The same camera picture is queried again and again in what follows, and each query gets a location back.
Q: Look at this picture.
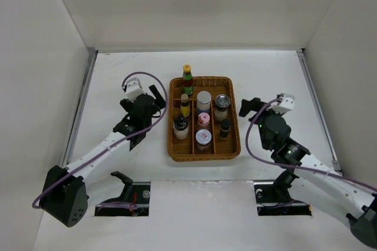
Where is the silver top pepper grinder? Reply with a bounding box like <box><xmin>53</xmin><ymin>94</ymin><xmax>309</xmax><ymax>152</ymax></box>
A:
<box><xmin>214</xmin><ymin>94</ymin><xmax>231</xmax><ymax>122</ymax></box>

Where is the tall blue label spice jar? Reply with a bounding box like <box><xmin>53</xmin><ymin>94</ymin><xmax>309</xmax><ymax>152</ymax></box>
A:
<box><xmin>196</xmin><ymin>91</ymin><xmax>211</xmax><ymax>114</ymax></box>

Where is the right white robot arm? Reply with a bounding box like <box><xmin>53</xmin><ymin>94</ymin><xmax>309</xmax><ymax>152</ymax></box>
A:
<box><xmin>239</xmin><ymin>94</ymin><xmax>376</xmax><ymax>249</ymax></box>

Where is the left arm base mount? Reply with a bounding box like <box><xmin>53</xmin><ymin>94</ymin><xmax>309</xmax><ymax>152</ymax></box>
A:
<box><xmin>94</xmin><ymin>171</ymin><xmax>151</xmax><ymax>217</ymax></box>

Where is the white lid round jar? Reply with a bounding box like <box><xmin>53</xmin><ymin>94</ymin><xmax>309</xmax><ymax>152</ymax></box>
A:
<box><xmin>195</xmin><ymin>129</ymin><xmax>212</xmax><ymax>151</ymax></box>

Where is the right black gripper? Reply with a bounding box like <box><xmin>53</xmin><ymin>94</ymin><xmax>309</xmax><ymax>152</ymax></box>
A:
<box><xmin>239</xmin><ymin>97</ymin><xmax>285</xmax><ymax>150</ymax></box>

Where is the white salt grinder black top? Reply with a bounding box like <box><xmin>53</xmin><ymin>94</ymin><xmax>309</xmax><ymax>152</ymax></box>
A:
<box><xmin>173</xmin><ymin>114</ymin><xmax>189</xmax><ymax>140</ymax></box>

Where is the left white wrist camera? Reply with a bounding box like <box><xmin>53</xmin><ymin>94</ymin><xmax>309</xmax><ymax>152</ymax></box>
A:
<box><xmin>122</xmin><ymin>77</ymin><xmax>145</xmax><ymax>102</ymax></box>

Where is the purple cable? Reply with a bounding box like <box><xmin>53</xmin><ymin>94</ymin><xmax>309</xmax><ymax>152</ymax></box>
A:
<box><xmin>245</xmin><ymin>95</ymin><xmax>377</xmax><ymax>194</ymax></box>
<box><xmin>31</xmin><ymin>71</ymin><xmax>168</xmax><ymax>210</ymax></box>

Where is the brown wicker divided basket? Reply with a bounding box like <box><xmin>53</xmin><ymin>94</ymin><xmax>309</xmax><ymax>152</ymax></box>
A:
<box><xmin>167</xmin><ymin>76</ymin><xmax>241</xmax><ymax>162</ymax></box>

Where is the red sauce bottle yellow cap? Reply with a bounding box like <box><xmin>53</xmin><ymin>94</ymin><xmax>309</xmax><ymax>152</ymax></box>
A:
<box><xmin>182</xmin><ymin>64</ymin><xmax>194</xmax><ymax>96</ymax></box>

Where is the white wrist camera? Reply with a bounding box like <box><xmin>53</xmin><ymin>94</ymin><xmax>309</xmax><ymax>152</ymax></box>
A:
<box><xmin>269</xmin><ymin>93</ymin><xmax>295</xmax><ymax>115</ymax></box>
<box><xmin>122</xmin><ymin>77</ymin><xmax>145</xmax><ymax>102</ymax></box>

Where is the small yellow label bottle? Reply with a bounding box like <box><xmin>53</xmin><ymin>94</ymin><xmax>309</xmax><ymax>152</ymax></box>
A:
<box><xmin>180</xmin><ymin>94</ymin><xmax>190</xmax><ymax>118</ymax></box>

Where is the pink lid spice jar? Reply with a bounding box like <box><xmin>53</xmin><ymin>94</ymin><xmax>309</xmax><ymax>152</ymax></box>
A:
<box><xmin>197</xmin><ymin>112</ymin><xmax>211</xmax><ymax>130</ymax></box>

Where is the small dark spice jar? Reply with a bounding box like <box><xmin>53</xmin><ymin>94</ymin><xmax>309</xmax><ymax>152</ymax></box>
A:
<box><xmin>220</xmin><ymin>118</ymin><xmax>231</xmax><ymax>139</ymax></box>

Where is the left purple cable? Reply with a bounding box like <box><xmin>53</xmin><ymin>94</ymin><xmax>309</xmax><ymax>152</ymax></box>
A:
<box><xmin>31</xmin><ymin>71</ymin><xmax>168</xmax><ymax>210</ymax></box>

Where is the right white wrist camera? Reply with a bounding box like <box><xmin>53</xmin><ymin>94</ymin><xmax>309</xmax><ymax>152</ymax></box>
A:
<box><xmin>269</xmin><ymin>93</ymin><xmax>295</xmax><ymax>115</ymax></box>

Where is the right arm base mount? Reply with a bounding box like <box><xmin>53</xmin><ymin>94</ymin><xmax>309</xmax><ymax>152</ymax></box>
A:
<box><xmin>253</xmin><ymin>171</ymin><xmax>312</xmax><ymax>216</ymax></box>

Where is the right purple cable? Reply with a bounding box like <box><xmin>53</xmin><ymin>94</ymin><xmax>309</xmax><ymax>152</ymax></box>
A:
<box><xmin>245</xmin><ymin>95</ymin><xmax>377</xmax><ymax>194</ymax></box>

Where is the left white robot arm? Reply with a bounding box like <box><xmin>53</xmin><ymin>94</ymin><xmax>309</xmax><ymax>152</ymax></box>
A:
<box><xmin>38</xmin><ymin>80</ymin><xmax>167</xmax><ymax>227</ymax></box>

